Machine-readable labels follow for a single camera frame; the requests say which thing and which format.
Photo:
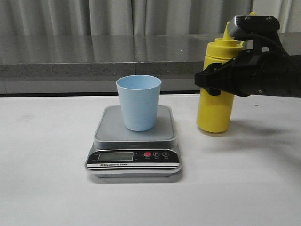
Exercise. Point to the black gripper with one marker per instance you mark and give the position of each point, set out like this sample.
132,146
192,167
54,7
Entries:
268,73

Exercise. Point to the yellow squeeze bottle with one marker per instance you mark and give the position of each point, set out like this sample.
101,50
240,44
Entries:
214,112

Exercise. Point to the light blue plastic cup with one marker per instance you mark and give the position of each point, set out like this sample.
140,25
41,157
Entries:
139,96

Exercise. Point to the silver digital kitchen scale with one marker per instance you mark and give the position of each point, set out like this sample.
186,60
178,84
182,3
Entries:
122,155

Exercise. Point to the grey stone counter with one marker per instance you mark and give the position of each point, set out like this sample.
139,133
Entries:
81,64

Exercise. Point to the grey pleated curtain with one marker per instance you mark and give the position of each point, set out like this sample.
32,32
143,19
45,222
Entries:
137,17

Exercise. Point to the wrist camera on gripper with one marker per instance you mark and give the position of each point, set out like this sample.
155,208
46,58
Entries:
266,26

